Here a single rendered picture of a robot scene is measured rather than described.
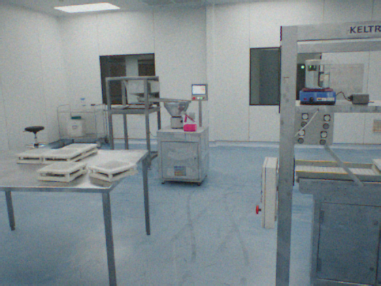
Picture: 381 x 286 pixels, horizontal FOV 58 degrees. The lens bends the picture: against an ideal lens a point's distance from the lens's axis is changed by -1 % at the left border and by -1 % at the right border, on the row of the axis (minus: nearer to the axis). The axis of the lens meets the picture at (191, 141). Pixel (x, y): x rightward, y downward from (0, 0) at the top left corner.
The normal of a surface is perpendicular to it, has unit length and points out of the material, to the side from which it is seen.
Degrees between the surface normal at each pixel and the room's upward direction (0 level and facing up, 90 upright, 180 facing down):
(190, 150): 90
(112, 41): 90
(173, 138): 90
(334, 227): 90
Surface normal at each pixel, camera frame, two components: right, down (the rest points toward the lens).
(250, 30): -0.24, 0.19
